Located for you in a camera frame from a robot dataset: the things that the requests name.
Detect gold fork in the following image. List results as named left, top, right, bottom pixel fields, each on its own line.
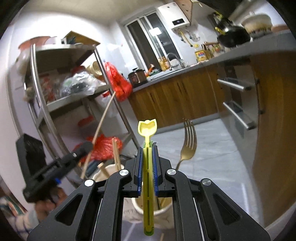
left=176, top=120, right=197, bottom=170

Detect yellow tulip utensil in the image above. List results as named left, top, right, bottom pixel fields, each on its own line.
left=138, top=119, right=157, bottom=236

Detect silver fork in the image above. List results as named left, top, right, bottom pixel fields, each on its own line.
left=157, top=197, right=165, bottom=210

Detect wooden kitchen cabinets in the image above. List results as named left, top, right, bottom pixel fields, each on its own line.
left=128, top=51, right=295, bottom=230

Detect kitchen faucet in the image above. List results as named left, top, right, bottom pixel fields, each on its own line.
left=166, top=53, right=185, bottom=70

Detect person's left hand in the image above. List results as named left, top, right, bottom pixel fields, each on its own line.
left=35, top=187, right=67, bottom=222

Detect white ceramic double utensil holder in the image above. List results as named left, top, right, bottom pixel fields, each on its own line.
left=91, top=164, right=174, bottom=229

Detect red plastic bag lower shelf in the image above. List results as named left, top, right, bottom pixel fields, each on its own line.
left=74, top=133, right=123, bottom=163

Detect white plastic bag hanging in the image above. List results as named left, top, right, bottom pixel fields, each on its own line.
left=95, top=91, right=118, bottom=118

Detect metal shelf rack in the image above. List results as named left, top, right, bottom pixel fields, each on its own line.
left=23, top=43, right=142, bottom=186

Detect clear plastic bag on shelf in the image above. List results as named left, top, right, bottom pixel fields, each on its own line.
left=60, top=71, right=100, bottom=97

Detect red plastic bag hanging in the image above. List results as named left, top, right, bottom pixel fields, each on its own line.
left=104, top=62, right=132, bottom=102

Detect built-in oven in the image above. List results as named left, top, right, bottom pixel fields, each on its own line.
left=217, top=62, right=261, bottom=140

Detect dark rice cooker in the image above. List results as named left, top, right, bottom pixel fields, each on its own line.
left=128, top=68, right=148, bottom=88

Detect yellow oil bottle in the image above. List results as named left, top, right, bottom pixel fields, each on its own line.
left=195, top=47, right=208, bottom=63

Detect black wok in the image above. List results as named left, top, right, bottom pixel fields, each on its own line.
left=215, top=26, right=251, bottom=48

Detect white water heater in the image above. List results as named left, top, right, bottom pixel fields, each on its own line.
left=158, top=2, right=190, bottom=30

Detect white ceramic pot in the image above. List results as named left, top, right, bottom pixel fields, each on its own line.
left=241, top=14, right=273, bottom=39

